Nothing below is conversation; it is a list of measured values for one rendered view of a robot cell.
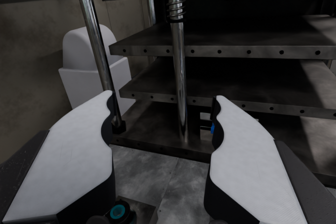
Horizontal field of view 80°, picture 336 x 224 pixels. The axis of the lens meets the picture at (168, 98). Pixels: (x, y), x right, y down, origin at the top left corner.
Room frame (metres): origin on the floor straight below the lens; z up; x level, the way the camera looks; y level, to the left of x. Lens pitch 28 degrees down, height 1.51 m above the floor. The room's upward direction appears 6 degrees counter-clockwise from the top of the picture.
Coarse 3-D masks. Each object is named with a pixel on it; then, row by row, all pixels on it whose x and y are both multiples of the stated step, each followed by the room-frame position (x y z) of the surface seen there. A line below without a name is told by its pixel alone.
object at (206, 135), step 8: (200, 112) 0.85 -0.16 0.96; (208, 112) 0.84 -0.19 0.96; (248, 112) 0.80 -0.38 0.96; (256, 112) 0.79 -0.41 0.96; (200, 120) 0.85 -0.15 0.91; (208, 120) 0.83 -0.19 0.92; (200, 128) 0.85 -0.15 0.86; (208, 128) 0.83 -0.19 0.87; (200, 136) 0.85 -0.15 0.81; (208, 136) 0.83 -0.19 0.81
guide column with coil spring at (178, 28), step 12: (168, 0) 0.87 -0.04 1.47; (180, 12) 0.85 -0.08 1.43; (180, 24) 0.85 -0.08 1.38; (180, 36) 0.84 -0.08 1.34; (180, 48) 0.84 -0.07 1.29; (180, 60) 0.84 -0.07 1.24; (180, 72) 0.84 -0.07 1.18; (180, 84) 0.84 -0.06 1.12; (180, 96) 0.84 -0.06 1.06; (180, 108) 0.85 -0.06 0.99; (180, 120) 0.85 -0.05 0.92; (180, 132) 0.85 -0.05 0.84
